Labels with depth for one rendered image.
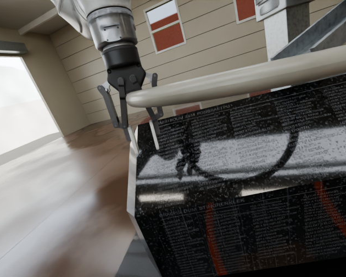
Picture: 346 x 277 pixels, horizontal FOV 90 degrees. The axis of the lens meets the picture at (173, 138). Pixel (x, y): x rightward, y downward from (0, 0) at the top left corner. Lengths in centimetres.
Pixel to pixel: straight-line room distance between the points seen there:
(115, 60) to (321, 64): 32
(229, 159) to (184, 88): 38
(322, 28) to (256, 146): 46
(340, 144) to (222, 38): 635
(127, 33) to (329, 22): 69
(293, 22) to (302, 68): 135
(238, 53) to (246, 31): 66
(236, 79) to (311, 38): 59
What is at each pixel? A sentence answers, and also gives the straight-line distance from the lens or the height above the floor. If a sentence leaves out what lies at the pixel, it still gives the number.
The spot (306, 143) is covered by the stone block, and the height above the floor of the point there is 69.
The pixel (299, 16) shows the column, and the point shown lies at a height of 108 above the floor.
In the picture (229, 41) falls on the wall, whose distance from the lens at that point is 687.
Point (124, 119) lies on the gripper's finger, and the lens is 41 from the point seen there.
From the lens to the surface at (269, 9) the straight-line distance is 156.
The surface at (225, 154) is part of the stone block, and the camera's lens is 57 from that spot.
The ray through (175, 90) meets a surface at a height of 95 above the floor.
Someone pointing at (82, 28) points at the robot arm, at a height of 114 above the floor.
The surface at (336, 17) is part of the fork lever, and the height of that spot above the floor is 99.
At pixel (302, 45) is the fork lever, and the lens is 75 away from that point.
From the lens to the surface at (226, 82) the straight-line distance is 21.
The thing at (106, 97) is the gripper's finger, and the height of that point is 96.
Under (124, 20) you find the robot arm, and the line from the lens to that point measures 40.
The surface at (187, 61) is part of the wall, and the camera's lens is 690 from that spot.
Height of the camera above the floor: 96
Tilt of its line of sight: 19 degrees down
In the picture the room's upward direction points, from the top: 17 degrees counter-clockwise
